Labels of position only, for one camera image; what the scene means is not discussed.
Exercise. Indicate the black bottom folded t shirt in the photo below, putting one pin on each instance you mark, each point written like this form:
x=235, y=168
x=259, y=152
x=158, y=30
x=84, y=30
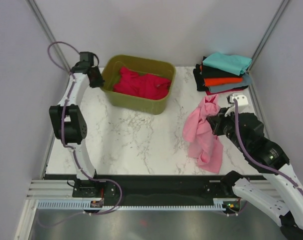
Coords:
x=200, y=85

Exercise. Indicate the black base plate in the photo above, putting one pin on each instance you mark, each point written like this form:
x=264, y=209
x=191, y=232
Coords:
x=150, y=189

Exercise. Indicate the black folded t shirt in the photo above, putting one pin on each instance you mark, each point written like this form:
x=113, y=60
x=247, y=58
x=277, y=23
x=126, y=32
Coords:
x=213, y=73
x=200, y=85

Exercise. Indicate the red t shirt in bin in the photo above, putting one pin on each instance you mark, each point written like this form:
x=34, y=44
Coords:
x=148, y=86

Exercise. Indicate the teal folded t shirt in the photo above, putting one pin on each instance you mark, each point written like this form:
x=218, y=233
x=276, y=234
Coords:
x=233, y=64

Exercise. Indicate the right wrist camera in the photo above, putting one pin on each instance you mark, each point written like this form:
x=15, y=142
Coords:
x=242, y=101

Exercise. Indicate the olive green plastic bin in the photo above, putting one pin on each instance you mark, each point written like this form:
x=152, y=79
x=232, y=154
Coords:
x=111, y=75

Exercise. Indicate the grey folded t shirt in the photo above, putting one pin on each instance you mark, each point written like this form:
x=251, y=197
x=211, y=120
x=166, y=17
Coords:
x=246, y=80

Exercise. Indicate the orange folded t shirt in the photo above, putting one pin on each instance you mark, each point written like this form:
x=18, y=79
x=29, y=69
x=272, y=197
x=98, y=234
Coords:
x=211, y=82

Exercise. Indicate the right aluminium frame post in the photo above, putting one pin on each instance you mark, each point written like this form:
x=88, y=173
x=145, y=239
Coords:
x=268, y=32

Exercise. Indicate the left aluminium frame post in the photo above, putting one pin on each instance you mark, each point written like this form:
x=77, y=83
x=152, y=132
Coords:
x=47, y=31

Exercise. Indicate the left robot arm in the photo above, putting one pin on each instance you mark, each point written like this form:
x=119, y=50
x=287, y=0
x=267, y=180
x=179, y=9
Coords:
x=68, y=123

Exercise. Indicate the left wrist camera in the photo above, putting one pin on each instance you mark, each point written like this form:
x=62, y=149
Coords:
x=86, y=58

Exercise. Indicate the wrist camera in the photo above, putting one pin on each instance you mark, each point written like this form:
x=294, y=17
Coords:
x=242, y=101
x=86, y=58

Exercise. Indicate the aluminium frame post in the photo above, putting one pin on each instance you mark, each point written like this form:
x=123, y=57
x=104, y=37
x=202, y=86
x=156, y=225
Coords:
x=268, y=32
x=47, y=31

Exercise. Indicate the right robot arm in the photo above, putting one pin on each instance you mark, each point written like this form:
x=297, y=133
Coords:
x=246, y=132

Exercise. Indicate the white slotted cable duct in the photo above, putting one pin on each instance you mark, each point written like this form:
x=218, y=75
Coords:
x=218, y=204

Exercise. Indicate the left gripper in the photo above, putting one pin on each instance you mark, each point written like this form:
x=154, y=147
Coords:
x=100, y=82

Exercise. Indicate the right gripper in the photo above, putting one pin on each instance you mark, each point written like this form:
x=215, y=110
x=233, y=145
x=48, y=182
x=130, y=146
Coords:
x=216, y=120

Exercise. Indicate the crimson folded t shirt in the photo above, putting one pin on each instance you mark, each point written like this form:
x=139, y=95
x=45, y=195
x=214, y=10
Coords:
x=209, y=93

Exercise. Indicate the pink t shirt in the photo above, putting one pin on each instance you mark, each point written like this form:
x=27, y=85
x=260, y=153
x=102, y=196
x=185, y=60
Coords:
x=204, y=146

